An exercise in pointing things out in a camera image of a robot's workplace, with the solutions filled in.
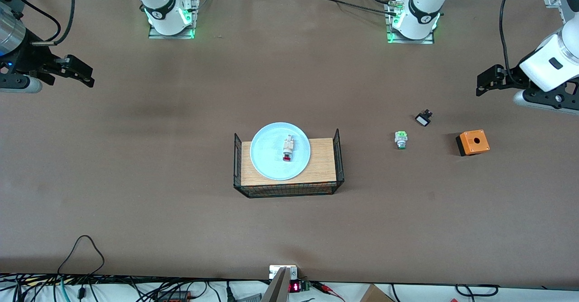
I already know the red push button switch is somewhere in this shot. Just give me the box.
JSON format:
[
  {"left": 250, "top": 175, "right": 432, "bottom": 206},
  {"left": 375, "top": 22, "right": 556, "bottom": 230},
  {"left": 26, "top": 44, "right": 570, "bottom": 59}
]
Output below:
[{"left": 282, "top": 134, "right": 295, "bottom": 163}]

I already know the black wire mesh basket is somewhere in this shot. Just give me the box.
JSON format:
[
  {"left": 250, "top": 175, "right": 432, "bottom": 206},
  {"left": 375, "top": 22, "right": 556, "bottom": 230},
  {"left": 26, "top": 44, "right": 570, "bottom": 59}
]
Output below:
[{"left": 233, "top": 128, "right": 345, "bottom": 198}]

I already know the brown cardboard piece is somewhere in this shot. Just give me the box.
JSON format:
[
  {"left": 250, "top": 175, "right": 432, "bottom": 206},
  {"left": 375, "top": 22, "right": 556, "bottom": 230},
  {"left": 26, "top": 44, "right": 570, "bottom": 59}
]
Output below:
[{"left": 360, "top": 284, "right": 395, "bottom": 302}]

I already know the light blue round plate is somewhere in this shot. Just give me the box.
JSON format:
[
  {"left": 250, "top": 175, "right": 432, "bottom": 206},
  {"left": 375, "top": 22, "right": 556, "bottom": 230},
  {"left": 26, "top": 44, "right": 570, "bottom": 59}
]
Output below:
[{"left": 250, "top": 122, "right": 311, "bottom": 181}]

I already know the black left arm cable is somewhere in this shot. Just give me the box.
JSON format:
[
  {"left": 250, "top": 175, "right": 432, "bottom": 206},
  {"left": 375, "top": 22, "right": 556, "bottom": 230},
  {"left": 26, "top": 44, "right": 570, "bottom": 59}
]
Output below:
[{"left": 499, "top": 0, "right": 525, "bottom": 88}]

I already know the black cable bundle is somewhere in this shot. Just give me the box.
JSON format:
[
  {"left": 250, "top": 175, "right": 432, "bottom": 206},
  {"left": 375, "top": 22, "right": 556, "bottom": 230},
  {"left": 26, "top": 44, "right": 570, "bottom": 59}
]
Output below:
[{"left": 0, "top": 273, "right": 227, "bottom": 302}]

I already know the grey camera pole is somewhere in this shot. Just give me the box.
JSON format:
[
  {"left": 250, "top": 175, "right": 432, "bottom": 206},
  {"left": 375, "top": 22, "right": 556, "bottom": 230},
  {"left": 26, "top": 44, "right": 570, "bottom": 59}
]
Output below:
[{"left": 261, "top": 267, "right": 290, "bottom": 302}]

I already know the wooden board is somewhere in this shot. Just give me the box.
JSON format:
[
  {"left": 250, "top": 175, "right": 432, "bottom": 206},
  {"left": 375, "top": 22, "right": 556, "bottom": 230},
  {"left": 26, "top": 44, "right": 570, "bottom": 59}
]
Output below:
[{"left": 241, "top": 138, "right": 337, "bottom": 187}]

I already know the orange button enclosure box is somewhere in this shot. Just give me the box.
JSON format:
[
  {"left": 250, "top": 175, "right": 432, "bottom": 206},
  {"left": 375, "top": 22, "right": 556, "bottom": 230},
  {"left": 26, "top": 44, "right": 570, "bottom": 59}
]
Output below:
[{"left": 456, "top": 130, "right": 490, "bottom": 157}]

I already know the red clip lead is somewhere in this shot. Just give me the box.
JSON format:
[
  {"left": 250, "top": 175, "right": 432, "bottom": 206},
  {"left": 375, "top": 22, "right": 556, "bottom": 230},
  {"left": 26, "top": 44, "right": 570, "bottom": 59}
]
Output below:
[{"left": 312, "top": 282, "right": 345, "bottom": 302}]

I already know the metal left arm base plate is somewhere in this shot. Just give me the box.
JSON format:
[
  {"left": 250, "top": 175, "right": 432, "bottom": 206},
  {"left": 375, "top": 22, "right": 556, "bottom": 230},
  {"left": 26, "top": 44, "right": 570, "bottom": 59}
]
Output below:
[{"left": 385, "top": 0, "right": 436, "bottom": 45}]

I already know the silver camera mount bracket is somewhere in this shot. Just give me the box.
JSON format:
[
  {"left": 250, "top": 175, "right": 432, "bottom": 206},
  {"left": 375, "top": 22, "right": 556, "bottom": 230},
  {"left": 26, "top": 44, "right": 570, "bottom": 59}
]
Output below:
[{"left": 269, "top": 265, "right": 298, "bottom": 280}]

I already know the thin black cable loop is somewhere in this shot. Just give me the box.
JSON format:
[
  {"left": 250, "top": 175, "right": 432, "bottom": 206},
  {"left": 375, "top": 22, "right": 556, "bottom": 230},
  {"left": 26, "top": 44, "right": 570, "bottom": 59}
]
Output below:
[{"left": 57, "top": 235, "right": 105, "bottom": 275}]

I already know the orange black device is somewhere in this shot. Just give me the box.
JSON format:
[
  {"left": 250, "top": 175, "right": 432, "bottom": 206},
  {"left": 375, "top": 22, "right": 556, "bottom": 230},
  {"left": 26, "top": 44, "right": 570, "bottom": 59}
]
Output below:
[{"left": 156, "top": 291, "right": 190, "bottom": 302}]

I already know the black cable across table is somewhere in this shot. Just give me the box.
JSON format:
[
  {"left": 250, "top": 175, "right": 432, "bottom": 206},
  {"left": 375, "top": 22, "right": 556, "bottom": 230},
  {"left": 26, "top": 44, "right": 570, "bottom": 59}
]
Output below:
[{"left": 308, "top": 0, "right": 401, "bottom": 16}]

